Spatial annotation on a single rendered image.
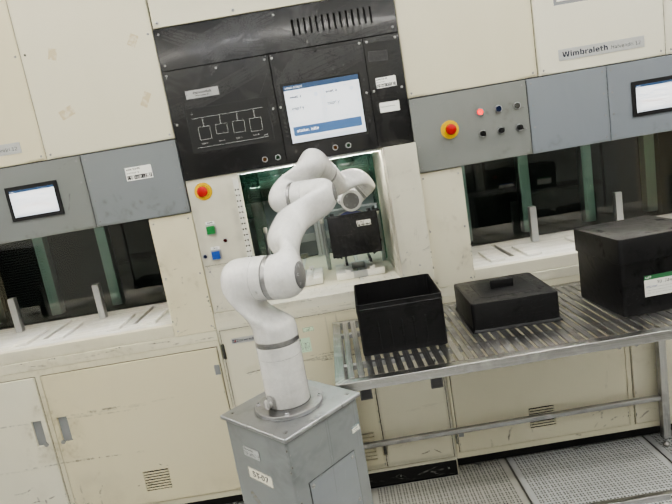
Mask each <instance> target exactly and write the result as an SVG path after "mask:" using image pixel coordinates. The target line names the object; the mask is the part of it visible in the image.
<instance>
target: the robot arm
mask: <svg viewBox="0 0 672 504"><path fill-rule="evenodd" d="M374 189H375V183H374V181H373V180H372V178H371V177H370V176H369V175H368V174H367V173H366V172H364V171H362V170H360V169H356V168H351V169H346V170H343V171H341V172H340V171H339V169H338V168H337V167H336V166H335V165H334V164H333V163H332V162H331V160H330V159H329V158H328V157H327V156H326V155H325V154H324V153H323V152H322V151H320V150H318V149H315V148H309V149H307V150H305V151H304V152H303V153H302V154H301V156H300V158H299V160H298V162H297V163H296V164H295V166H294V167H293V168H292V169H290V170H289V171H288V172H286V173H285V174H283V175H282V176H281V177H280V178H279V179H278V180H277V181H276V182H275V183H274V184H273V186H272V188H271V190H270V192H269V196H268V201H269V204H270V206H271V208H272V209H273V210H274V211H275V212H277V213H278V214H277V215H276V217H275V219H274V221H273V223H272V225H271V227H270V229H269V232H268V237H267V241H268V245H269V248H270V249H271V251H272V252H273V254H272V255H262V256H252V257H243V258H237V259H234V260H232V261H230V262H229V263H227V264H226V265H225V267H224V268H223V270H222V273H221V278H220V284H221V289H222V292H223V295H224V296H225V298H226V300H227V301H228V302H229V303H230V304H231V306H232V307H233V308H234V309H235V310H236V311H237V312H238V313H239V314H240V315H241V316H243V317H244V318H245V320H246V321H247V322H248V323H249V325H250V327H251V329H252V332H253V336H254V341H255V346H256V351H257V356H258V361H259V365H260V370H261V375H262V380H263V385H264V390H265V396H264V397H262V398H261V399H260V400H259V401H258V402H257V404H256V406H255V411H256V414H257V416H259V417H260V418H262V419H265V420H270V421H284V420H290V419H294V418H298V417H301V416H304V415H306V414H308V413H310V412H312V411H313V410H315V409H316V408H318V407H319V406H320V404H321V403H322V401H323V393H322V391H321V390H320V389H318V388H316V387H313V386H308V381H307V376H306V371H305V365H304V360H303V355H302V349H301V344H300V339H299V333H298V328H297V324H296V321H295V319H294V317H293V316H292V315H290V314H288V313H286V312H284V311H282V310H280V309H278V308H276V307H275V306H273V305H271V304H270V303H269V302H268V301H267V300H280V299H288V298H292V297H295V296H296V295H298V294H299V293H300V292H301V291H302V290H303V288H304V286H305V283H306V273H305V269H304V265H303V262H302V260H301V257H300V245H301V241H302V239H303V237H304V234H305V232H306V231H307V229H308V228H309V227H311V226H312V225H313V224H315V223H316V222H318V221H319V220H321V219H322V218H324V217H325V216H327V215H328V214H329V213H330V212H331V211H332V210H333V208H334V207H335V205H336V203H337V202H338V204H341V206H342V207H343V208H344V209H345V210H346V211H351V212H352V211H356V210H357V209H359V208H360V206H361V204H362V202H363V200H364V199H365V198H367V197H368V196H369V195H370V194H371V193H372V192H373V191H374Z"/></svg>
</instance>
